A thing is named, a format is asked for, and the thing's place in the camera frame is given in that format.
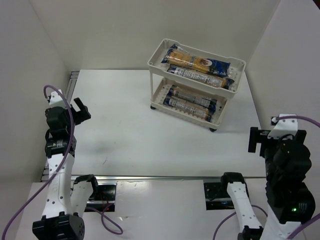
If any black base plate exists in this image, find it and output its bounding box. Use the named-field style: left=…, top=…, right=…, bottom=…
left=203, top=182, right=234, bottom=211
left=86, top=183, right=117, bottom=213

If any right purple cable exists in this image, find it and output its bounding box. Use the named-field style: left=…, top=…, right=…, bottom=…
left=212, top=116, right=320, bottom=240

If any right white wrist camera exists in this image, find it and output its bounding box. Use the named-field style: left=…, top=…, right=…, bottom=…
left=267, top=113, right=298, bottom=140

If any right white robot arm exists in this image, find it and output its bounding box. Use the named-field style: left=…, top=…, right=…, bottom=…
left=221, top=127, right=320, bottom=240

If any yellow blue spaghetti bag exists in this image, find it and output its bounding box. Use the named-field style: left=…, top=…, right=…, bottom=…
left=161, top=44, right=231, bottom=78

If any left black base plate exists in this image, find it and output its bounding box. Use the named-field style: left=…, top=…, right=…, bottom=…
left=86, top=183, right=117, bottom=213

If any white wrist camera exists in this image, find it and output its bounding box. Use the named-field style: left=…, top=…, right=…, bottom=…
left=267, top=113, right=298, bottom=140
left=48, top=89, right=66, bottom=108

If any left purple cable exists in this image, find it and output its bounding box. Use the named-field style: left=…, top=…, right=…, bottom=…
left=0, top=85, right=124, bottom=240

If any purple cable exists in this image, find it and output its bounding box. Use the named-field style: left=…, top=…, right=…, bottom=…
left=0, top=85, right=124, bottom=240
left=212, top=116, right=320, bottom=240

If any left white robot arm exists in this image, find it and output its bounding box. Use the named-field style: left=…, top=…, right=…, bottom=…
left=32, top=98, right=98, bottom=240

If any label-side blue spaghetti bag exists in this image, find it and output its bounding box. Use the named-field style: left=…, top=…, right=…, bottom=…
left=162, top=96, right=216, bottom=122

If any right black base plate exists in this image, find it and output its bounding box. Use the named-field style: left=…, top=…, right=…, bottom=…
left=203, top=182, right=234, bottom=211

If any aluminium table frame rail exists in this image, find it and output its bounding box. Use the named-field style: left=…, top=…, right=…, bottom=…
left=45, top=70, right=265, bottom=178

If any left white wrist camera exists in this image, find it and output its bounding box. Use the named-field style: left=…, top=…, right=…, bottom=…
left=48, top=89, right=66, bottom=108

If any long yellow spaghetti bag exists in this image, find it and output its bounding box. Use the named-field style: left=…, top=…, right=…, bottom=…
left=167, top=85, right=217, bottom=108

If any white two-tier shelf cart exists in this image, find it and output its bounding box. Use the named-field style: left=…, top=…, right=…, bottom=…
left=148, top=38, right=246, bottom=132

